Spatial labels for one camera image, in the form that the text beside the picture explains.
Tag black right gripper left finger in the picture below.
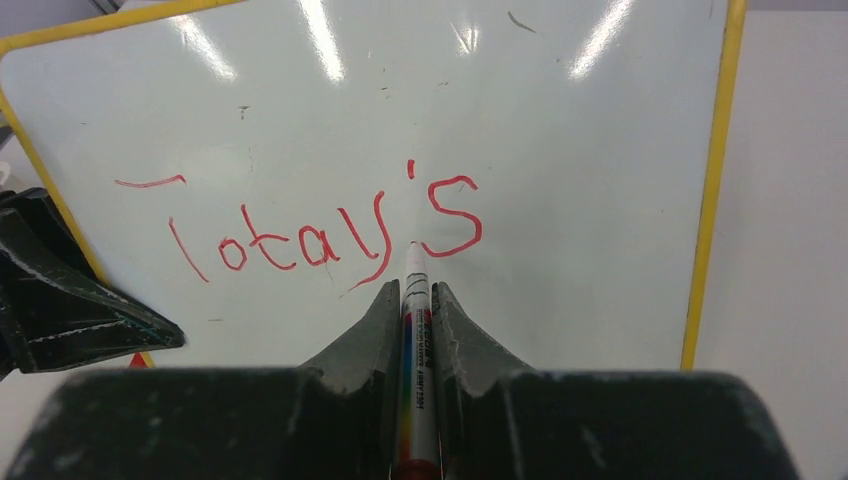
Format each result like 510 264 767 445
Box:
6 281 400 479

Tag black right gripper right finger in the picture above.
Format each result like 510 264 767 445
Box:
432 282 799 479

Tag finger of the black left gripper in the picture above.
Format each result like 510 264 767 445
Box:
1 187 186 376

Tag red whiteboard marker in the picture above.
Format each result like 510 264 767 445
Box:
391 241 442 479

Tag yellow framed whiteboard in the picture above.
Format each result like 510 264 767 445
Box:
1 1 745 369

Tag red marker cap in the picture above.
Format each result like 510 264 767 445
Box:
128 353 149 369

